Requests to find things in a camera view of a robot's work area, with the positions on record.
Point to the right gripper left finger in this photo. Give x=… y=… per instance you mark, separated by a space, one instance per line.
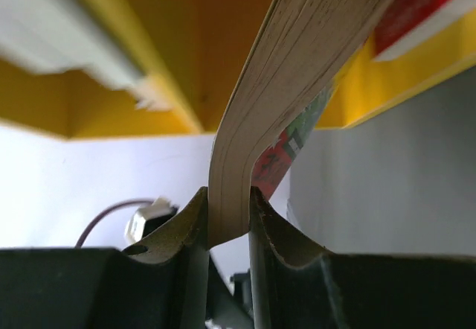
x=159 y=282

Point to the green cover book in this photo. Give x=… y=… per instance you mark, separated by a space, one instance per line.
x=300 y=47

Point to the light teal cover book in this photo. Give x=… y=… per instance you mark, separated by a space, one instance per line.
x=55 y=36

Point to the yellow wooden shelf box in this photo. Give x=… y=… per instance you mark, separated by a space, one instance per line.
x=193 y=51

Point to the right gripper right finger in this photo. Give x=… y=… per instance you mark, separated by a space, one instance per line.
x=296 y=283

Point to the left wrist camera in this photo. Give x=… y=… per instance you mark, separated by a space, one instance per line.
x=148 y=218

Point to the red treehouse book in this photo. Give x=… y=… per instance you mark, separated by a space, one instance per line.
x=408 y=23

